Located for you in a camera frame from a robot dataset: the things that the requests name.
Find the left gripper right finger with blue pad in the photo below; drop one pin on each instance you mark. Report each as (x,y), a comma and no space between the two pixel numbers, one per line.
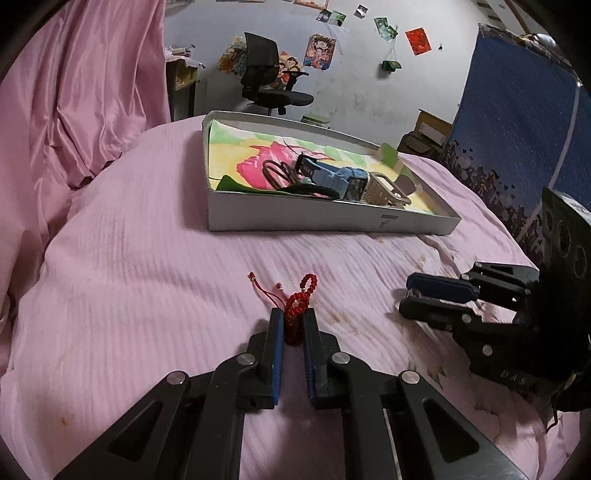
(395,426)

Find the colourful bear drawing paper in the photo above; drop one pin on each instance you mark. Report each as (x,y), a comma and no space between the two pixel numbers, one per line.
(254,162)

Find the blue starry fabric wardrobe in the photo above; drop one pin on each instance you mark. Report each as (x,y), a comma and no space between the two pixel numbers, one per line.
(523,125)

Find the red square wall paper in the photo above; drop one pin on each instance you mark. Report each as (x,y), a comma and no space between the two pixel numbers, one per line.
(418,41)

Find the blue kids smartwatch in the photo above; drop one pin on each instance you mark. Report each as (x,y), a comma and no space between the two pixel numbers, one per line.
(349,182)

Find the grey shallow box tray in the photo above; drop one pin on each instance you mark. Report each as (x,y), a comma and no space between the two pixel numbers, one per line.
(234,211)

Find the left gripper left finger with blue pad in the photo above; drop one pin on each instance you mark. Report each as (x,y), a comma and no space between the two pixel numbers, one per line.
(190,427)

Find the black hair band in tray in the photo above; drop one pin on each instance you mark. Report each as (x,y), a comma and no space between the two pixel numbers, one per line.
(310,190)

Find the cardboard box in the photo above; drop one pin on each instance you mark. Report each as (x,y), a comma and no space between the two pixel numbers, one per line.
(433,127)

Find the grey square hair claw clip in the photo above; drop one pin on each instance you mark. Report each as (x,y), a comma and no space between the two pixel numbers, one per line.
(382,191)

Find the pink floral bed sheet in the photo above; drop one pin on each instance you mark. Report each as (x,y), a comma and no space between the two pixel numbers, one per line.
(135,286)

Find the anime character poster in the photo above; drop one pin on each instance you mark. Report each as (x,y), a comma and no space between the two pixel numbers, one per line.
(319,52)

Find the green hanging wall pouch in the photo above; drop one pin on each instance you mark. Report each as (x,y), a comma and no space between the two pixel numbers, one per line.
(390,66)

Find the black office chair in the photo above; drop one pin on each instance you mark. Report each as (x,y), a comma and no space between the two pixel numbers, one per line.
(262,69)

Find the wooden desk with clutter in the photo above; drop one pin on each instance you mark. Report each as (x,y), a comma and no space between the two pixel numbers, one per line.
(181,74)

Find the green plastic stool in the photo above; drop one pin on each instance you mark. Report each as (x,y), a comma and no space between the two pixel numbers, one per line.
(312,119)

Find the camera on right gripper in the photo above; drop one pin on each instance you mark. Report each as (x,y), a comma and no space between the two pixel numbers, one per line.
(565,235)

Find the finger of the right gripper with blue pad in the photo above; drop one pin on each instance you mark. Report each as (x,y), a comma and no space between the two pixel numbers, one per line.
(437,314)
(442,288)

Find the pink satin curtain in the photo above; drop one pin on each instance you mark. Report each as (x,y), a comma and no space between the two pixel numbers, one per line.
(86,85)

